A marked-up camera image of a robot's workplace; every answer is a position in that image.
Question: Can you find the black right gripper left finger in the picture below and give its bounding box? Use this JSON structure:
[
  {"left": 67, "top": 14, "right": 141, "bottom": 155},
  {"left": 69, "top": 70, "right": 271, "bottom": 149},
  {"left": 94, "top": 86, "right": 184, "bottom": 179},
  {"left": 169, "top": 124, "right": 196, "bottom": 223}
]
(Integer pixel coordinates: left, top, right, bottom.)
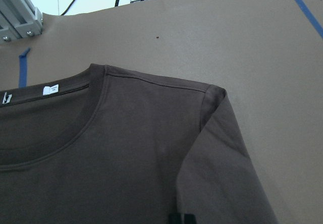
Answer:
[{"left": 168, "top": 212, "right": 181, "bottom": 224}]

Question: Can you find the brown paper table cover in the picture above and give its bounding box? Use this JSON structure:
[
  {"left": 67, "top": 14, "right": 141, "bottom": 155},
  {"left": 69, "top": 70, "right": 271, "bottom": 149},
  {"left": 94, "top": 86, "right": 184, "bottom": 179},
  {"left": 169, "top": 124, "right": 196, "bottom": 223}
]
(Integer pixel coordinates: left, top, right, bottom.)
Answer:
[{"left": 1, "top": 0, "right": 322, "bottom": 223}]

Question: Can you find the aluminium frame profile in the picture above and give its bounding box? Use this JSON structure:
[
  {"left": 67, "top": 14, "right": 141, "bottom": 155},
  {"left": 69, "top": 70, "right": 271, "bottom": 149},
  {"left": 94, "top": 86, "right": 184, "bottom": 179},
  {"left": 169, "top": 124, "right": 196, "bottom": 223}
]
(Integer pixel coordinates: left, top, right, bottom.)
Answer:
[{"left": 1, "top": 0, "right": 43, "bottom": 44}]

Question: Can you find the dark brown t-shirt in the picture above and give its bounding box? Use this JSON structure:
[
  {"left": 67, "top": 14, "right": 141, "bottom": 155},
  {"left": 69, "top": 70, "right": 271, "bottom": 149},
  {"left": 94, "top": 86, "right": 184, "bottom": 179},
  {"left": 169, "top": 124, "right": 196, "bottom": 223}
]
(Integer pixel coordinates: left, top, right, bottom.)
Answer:
[{"left": 1, "top": 64, "right": 277, "bottom": 223}]

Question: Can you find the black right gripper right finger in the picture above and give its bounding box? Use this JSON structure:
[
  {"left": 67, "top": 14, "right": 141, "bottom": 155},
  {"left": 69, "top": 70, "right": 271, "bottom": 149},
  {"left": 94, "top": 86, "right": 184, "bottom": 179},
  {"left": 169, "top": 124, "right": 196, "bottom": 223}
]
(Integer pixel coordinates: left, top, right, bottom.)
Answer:
[{"left": 184, "top": 213, "right": 197, "bottom": 224}]

